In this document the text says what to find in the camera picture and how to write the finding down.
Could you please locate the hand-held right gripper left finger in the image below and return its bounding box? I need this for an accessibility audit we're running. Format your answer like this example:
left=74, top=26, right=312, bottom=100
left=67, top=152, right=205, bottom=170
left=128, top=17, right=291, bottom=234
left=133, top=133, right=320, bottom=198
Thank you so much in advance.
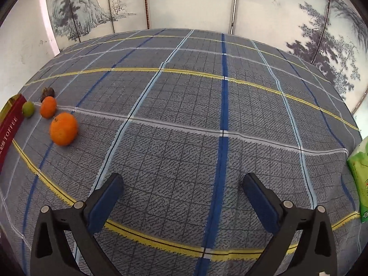
left=30, top=172, right=124, bottom=276

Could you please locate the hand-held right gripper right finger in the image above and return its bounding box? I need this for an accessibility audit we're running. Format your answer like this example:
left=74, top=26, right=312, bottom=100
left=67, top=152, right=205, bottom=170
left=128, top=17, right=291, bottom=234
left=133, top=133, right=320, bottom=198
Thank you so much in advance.
left=243, top=172, right=339, bottom=276

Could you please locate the large orange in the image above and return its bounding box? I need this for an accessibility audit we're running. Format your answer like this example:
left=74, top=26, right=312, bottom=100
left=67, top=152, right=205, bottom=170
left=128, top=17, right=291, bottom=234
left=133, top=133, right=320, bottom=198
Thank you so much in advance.
left=49, top=113, right=79, bottom=147

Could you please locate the grey plaid blanket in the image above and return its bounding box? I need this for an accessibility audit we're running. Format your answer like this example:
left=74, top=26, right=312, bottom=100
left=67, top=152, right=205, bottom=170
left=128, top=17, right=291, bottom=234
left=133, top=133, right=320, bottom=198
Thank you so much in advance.
left=0, top=28, right=363, bottom=276

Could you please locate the green plastic packet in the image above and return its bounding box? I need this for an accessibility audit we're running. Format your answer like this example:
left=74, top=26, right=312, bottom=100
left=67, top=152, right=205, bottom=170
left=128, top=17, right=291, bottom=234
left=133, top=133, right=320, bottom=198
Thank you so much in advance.
left=346, top=136, right=368, bottom=223

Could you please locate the small orange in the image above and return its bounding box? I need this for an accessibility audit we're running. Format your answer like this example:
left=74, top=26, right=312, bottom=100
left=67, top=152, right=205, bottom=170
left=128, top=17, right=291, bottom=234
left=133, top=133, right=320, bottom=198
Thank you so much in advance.
left=40, top=96, right=57, bottom=118

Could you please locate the green lime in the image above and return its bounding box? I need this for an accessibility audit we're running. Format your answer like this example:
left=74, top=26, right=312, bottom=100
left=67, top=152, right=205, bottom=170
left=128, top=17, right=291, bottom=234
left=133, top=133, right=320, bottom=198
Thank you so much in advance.
left=22, top=101, right=35, bottom=118

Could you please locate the red candy box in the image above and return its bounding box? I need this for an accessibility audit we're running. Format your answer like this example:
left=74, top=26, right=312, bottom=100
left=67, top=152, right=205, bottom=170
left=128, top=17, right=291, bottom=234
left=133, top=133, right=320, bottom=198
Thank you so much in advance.
left=0, top=93, right=27, bottom=176

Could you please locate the painted folding screen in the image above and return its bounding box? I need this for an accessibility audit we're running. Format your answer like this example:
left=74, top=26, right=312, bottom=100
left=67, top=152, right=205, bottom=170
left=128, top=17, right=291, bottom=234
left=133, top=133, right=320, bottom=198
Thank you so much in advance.
left=44, top=0, right=368, bottom=115

